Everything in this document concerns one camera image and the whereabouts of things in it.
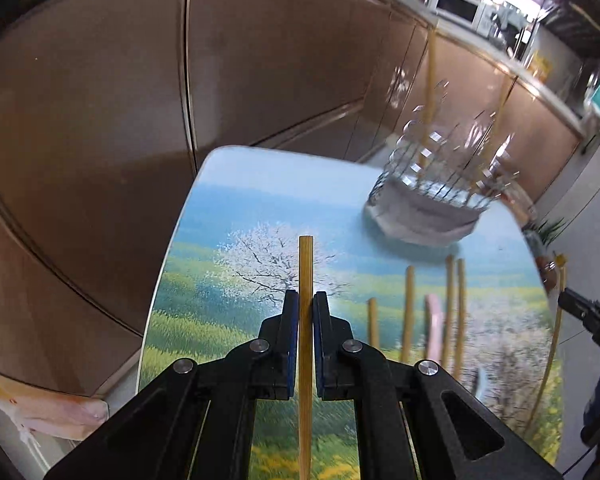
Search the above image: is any landscape print table mat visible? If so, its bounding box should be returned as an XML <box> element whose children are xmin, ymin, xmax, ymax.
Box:
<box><xmin>140</xmin><ymin>146</ymin><xmax>562</xmax><ymax>462</ymax></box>

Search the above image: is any paper scrap on floor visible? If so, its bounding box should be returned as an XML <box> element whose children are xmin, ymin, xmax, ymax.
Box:
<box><xmin>0</xmin><ymin>374</ymin><xmax>109</xmax><ymax>441</ymax></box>

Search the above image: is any pink ceramic spoon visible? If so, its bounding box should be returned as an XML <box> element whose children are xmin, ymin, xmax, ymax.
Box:
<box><xmin>425</xmin><ymin>294</ymin><xmax>445</xmax><ymax>364</ymax></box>

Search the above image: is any white microwave oven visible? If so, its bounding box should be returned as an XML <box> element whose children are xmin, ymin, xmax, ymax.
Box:
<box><xmin>429</xmin><ymin>0</ymin><xmax>495</xmax><ymax>38</ymax></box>

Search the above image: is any long bamboo chopstick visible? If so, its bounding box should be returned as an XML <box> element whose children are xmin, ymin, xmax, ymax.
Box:
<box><xmin>401</xmin><ymin>266</ymin><xmax>415</xmax><ymax>363</ymax></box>

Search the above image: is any green potted plant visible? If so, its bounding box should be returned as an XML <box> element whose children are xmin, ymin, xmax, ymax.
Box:
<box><xmin>522</xmin><ymin>218</ymin><xmax>566</xmax><ymax>247</ymax></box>

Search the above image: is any bamboo chopstick pair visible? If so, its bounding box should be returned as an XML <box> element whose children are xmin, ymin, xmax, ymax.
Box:
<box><xmin>454</xmin><ymin>259</ymin><xmax>467</xmax><ymax>382</ymax></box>

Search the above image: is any grey wrap on holder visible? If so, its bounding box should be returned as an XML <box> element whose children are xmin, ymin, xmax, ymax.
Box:
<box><xmin>365</xmin><ymin>179</ymin><xmax>486</xmax><ymax>247</ymax></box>

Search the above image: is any light blue ceramic spoon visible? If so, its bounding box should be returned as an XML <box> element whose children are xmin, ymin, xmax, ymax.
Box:
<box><xmin>471</xmin><ymin>366</ymin><xmax>489</xmax><ymax>402</ymax></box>

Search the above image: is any wire utensil holder basket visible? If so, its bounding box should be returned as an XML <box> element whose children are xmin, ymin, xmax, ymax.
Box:
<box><xmin>367</xmin><ymin>79</ymin><xmax>522</xmax><ymax>212</ymax></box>

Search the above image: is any short-looking bamboo chopstick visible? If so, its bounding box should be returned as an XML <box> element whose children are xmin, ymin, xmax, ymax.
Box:
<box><xmin>367</xmin><ymin>298</ymin><xmax>380</xmax><ymax>349</ymax></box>

